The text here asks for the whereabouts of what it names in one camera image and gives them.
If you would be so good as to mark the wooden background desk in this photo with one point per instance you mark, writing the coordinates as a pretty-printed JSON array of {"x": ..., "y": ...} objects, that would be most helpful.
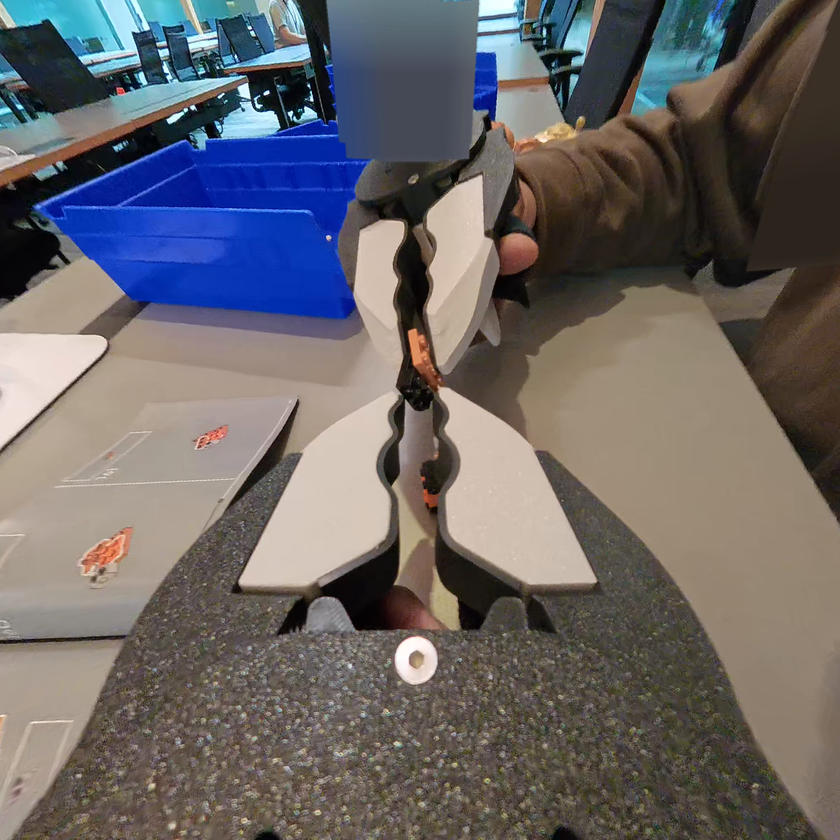
[{"x": 131, "y": 111}]

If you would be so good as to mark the multicolour toy brick model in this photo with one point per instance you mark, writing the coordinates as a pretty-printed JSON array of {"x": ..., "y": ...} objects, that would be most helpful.
[{"x": 430, "y": 485}]

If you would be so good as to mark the person's brown jacket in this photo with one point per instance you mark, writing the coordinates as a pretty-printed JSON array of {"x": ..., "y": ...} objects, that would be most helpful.
[{"x": 800, "y": 361}]

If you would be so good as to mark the black square toy brick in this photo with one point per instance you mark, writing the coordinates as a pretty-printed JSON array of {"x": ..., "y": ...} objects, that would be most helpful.
[{"x": 417, "y": 394}]

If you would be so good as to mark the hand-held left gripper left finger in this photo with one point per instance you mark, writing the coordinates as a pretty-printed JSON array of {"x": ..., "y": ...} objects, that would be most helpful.
[{"x": 328, "y": 512}]

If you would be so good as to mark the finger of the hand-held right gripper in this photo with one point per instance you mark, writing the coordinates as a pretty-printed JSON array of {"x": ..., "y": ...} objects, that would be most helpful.
[
  {"x": 377, "y": 282},
  {"x": 463, "y": 262}
]

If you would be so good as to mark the grey instruction booklet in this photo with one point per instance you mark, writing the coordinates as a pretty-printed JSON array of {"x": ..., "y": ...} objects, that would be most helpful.
[{"x": 164, "y": 525}]

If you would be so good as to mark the row of black office chairs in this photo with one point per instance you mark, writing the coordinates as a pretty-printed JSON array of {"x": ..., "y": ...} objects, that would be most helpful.
[{"x": 197, "y": 46}]

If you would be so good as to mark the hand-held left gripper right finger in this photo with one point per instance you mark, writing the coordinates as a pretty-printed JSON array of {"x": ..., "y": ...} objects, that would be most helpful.
[{"x": 512, "y": 518}]

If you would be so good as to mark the tan spiky brick assembly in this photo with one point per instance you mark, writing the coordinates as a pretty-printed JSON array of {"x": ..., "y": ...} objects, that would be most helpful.
[{"x": 551, "y": 134}]

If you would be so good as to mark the brown toy brick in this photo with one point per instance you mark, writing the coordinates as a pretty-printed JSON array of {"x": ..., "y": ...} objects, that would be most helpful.
[{"x": 420, "y": 354}]

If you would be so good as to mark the black office chair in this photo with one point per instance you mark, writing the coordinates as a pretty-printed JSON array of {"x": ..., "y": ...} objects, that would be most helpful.
[{"x": 617, "y": 52}]

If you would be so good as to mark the person's right hand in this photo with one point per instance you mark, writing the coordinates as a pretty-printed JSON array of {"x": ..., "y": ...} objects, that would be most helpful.
[{"x": 518, "y": 253}]

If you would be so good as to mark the person's right forearm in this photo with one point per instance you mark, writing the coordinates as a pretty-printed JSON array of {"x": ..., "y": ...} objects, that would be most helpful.
[{"x": 656, "y": 164}]

